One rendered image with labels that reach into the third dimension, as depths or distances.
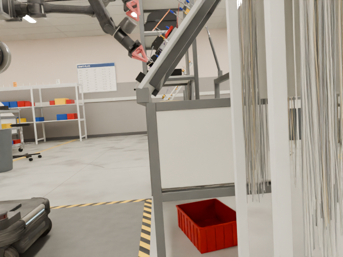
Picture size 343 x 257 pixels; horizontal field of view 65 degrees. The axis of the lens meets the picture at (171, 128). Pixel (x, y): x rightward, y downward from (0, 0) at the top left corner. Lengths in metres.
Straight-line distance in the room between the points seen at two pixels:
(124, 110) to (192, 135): 7.98
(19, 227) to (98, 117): 7.82
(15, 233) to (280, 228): 1.31
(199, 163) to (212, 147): 0.09
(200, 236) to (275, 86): 1.09
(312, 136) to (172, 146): 0.72
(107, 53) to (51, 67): 1.86
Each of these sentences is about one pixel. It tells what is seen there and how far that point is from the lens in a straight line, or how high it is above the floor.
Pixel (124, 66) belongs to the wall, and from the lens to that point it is 9.24.
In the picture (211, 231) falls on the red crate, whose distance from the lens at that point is 1.54.
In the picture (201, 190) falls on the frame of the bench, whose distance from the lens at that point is 1.24.
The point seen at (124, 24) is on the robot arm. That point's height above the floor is 1.20.
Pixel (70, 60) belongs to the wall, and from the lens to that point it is 9.67.
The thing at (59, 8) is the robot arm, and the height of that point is 1.45.
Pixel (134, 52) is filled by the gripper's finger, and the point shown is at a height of 1.06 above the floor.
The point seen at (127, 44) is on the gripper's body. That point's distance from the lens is 1.44.
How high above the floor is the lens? 0.77
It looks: 4 degrees down
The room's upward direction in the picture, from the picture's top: 4 degrees counter-clockwise
